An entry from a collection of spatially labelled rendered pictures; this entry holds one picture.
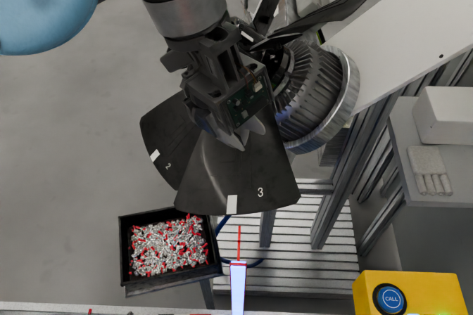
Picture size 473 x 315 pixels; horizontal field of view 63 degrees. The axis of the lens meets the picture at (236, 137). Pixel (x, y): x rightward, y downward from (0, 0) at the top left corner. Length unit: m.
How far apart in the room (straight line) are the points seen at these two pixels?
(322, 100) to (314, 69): 0.07
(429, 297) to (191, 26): 0.59
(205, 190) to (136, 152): 1.52
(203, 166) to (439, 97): 0.72
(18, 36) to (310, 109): 0.69
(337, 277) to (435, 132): 0.86
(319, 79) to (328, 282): 1.11
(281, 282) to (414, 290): 1.04
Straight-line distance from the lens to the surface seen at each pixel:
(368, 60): 0.90
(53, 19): 0.19
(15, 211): 2.21
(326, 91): 0.84
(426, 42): 0.84
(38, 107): 2.58
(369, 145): 1.11
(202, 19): 0.37
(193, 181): 0.69
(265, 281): 1.73
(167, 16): 0.37
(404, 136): 1.20
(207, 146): 0.70
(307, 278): 1.76
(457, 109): 1.17
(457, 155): 1.22
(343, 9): 0.56
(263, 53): 0.79
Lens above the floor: 1.74
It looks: 54 degrees down
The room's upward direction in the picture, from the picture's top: straight up
